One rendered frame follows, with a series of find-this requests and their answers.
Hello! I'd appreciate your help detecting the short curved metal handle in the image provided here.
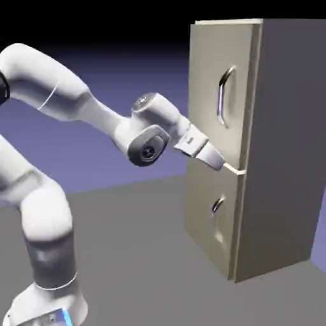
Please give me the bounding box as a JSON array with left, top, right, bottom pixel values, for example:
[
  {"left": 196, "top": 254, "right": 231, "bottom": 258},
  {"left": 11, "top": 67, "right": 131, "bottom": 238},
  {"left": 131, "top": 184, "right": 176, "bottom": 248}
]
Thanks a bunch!
[{"left": 211, "top": 195, "right": 225, "bottom": 214}]

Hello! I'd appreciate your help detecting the beige cabinet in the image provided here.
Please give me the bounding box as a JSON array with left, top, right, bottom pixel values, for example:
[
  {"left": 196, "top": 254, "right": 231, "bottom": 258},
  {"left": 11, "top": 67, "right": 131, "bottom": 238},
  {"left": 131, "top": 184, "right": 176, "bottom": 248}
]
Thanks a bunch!
[{"left": 183, "top": 18, "right": 326, "bottom": 283}]

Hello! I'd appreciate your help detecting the long curved metal handle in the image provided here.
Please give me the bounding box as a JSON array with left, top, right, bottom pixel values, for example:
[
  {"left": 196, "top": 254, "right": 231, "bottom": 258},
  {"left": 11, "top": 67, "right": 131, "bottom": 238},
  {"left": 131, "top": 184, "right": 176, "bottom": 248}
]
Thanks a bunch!
[{"left": 216, "top": 66, "right": 237, "bottom": 129}]

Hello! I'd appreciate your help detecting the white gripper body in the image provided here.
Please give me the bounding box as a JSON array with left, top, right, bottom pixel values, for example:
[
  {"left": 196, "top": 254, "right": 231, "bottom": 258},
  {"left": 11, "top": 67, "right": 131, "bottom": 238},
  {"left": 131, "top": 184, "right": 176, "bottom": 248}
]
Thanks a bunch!
[{"left": 195, "top": 141, "right": 227, "bottom": 171}]

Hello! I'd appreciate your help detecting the short beige cabinet door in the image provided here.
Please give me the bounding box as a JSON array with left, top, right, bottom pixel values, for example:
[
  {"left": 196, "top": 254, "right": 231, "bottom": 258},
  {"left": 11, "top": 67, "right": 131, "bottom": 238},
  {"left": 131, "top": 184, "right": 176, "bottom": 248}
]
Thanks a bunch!
[{"left": 183, "top": 160, "right": 247, "bottom": 281}]

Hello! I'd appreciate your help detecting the tall beige cabinet door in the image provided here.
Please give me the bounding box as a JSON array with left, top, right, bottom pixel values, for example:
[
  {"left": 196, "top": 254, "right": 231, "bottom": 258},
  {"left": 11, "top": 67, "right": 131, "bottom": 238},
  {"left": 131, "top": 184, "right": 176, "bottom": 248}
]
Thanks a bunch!
[{"left": 187, "top": 19, "right": 264, "bottom": 171}]

